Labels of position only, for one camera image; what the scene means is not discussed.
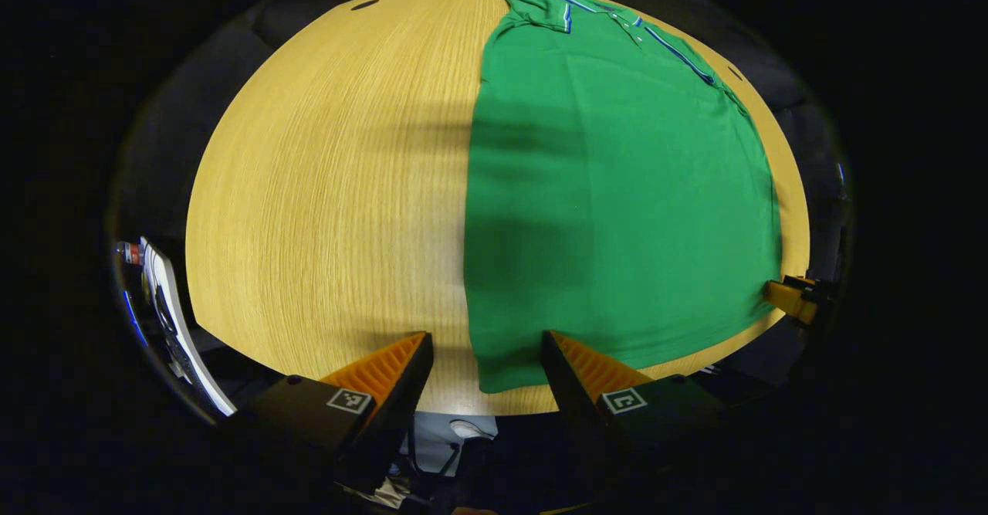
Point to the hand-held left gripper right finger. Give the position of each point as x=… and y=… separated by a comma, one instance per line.
x=575, y=415

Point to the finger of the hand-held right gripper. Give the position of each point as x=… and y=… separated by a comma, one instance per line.
x=791, y=299

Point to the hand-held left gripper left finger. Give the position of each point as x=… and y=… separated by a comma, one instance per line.
x=397, y=415

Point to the green T-shirt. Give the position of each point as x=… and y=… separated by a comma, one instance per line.
x=617, y=191

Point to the white shoe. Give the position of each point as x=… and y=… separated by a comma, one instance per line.
x=471, y=428

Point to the bottle with red label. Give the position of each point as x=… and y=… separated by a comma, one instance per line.
x=131, y=253

